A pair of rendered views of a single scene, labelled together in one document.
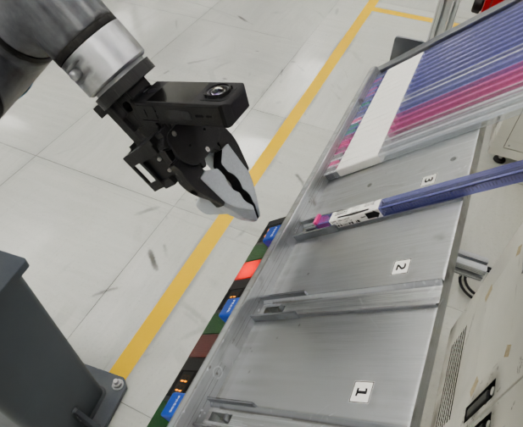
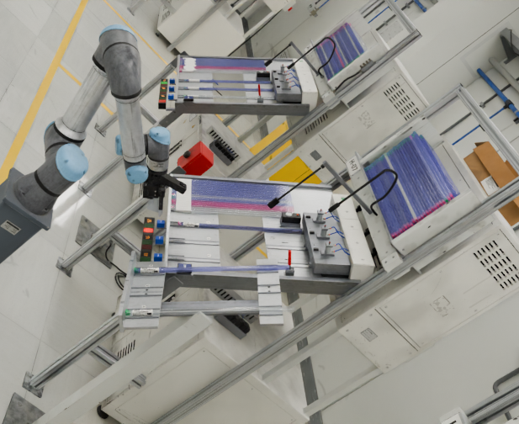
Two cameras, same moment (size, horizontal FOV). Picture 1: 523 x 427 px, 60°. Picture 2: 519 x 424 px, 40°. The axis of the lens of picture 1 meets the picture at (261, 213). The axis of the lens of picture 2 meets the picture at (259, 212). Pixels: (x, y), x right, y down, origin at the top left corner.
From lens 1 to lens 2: 2.40 m
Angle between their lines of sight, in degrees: 53
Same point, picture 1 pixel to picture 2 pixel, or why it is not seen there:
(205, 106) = (182, 188)
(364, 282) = (200, 239)
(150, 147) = (157, 188)
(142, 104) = (164, 178)
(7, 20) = (154, 148)
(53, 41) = (161, 157)
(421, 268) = (214, 239)
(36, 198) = not seen: outside the picture
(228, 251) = not seen: hidden behind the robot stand
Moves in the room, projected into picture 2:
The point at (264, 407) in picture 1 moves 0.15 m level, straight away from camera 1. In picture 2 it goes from (186, 257) to (175, 225)
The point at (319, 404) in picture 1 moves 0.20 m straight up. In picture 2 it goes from (200, 257) to (241, 225)
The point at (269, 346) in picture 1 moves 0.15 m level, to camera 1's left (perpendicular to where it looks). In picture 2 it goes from (178, 247) to (151, 235)
